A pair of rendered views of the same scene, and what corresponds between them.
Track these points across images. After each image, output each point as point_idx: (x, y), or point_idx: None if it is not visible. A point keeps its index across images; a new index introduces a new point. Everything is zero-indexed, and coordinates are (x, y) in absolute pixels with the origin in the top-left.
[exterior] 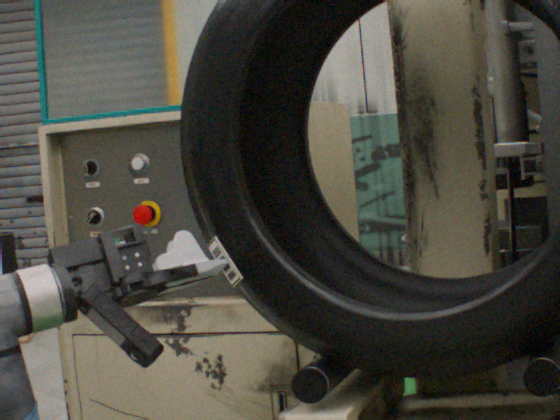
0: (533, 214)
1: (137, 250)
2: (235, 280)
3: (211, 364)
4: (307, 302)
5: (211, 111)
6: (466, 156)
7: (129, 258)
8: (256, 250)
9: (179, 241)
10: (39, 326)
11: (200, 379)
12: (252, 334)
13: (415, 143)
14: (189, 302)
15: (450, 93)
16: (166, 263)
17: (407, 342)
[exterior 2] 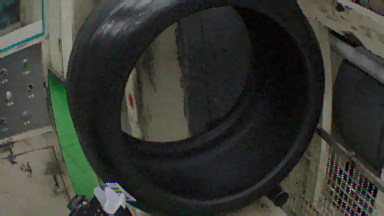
0: None
1: (97, 208)
2: (128, 200)
3: (25, 166)
4: (175, 206)
5: (106, 116)
6: (172, 65)
7: (96, 213)
8: (144, 188)
9: (108, 194)
10: None
11: (23, 173)
12: (37, 150)
13: (142, 64)
14: (9, 139)
15: (162, 33)
16: (109, 208)
17: (227, 208)
